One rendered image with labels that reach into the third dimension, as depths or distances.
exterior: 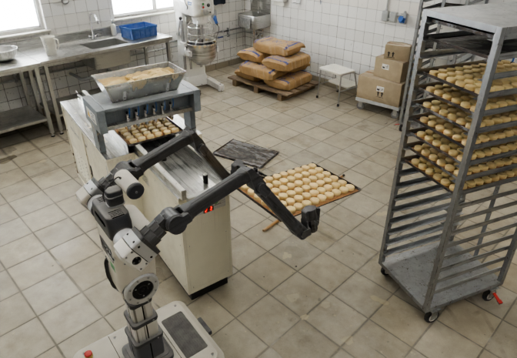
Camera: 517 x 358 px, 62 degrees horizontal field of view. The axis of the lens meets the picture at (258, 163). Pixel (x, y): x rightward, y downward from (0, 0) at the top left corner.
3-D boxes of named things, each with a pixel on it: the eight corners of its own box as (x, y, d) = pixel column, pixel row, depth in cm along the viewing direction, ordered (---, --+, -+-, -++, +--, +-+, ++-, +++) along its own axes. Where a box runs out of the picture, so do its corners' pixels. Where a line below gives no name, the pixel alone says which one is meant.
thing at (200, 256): (148, 247, 334) (131, 144, 290) (188, 232, 351) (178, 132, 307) (189, 305, 284) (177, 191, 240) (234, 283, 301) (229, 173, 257)
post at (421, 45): (380, 265, 299) (427, 9, 216) (378, 262, 302) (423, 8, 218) (384, 264, 300) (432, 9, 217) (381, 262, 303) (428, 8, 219)
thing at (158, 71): (95, 85, 289) (93, 76, 286) (169, 71, 316) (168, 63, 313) (108, 97, 270) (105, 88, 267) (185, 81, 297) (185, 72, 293)
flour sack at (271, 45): (249, 51, 639) (249, 39, 631) (267, 45, 668) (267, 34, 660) (288, 59, 600) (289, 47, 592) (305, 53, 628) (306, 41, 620)
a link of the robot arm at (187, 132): (191, 120, 216) (201, 128, 210) (197, 141, 225) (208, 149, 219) (111, 166, 198) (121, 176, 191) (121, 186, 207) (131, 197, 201)
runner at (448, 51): (422, 58, 226) (423, 53, 224) (418, 58, 228) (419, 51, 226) (511, 47, 247) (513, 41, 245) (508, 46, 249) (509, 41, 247)
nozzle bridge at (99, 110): (91, 142, 306) (81, 96, 290) (183, 118, 342) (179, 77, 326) (105, 160, 283) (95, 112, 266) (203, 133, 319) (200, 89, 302)
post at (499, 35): (425, 313, 263) (502, 27, 180) (421, 309, 265) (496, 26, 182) (428, 312, 264) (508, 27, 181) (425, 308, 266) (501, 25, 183)
